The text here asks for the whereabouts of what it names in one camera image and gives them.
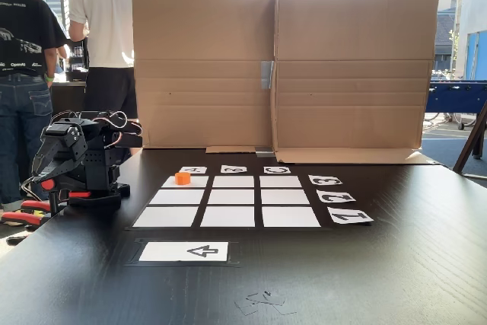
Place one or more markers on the blue foosball table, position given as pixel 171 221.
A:
pixel 456 93

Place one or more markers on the paper label letter A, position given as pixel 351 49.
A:
pixel 193 169

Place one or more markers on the grey duct tape strip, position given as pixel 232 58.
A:
pixel 264 152
pixel 267 75

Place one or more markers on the paper label number 3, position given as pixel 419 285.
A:
pixel 325 180

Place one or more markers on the wooden counter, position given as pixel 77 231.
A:
pixel 68 96

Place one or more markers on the white nine-square paper grid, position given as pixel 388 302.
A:
pixel 230 197

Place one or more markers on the paper label letter C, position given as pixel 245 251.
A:
pixel 277 170

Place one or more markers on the red and black clamp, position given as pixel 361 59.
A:
pixel 26 218
pixel 80 195

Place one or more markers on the round orange token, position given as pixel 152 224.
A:
pixel 182 179

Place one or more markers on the white arrow paper sheet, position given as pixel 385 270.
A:
pixel 171 252

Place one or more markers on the paper label letter B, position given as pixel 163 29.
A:
pixel 233 169

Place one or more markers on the clear tape scrap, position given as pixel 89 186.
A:
pixel 272 298

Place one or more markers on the dark wooden easel leg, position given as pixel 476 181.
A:
pixel 470 138

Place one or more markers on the brown cardboard panel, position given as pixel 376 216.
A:
pixel 201 36
pixel 354 36

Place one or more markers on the paper label number 2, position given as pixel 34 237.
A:
pixel 336 196

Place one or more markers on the paper label number 1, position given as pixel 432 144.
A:
pixel 350 217

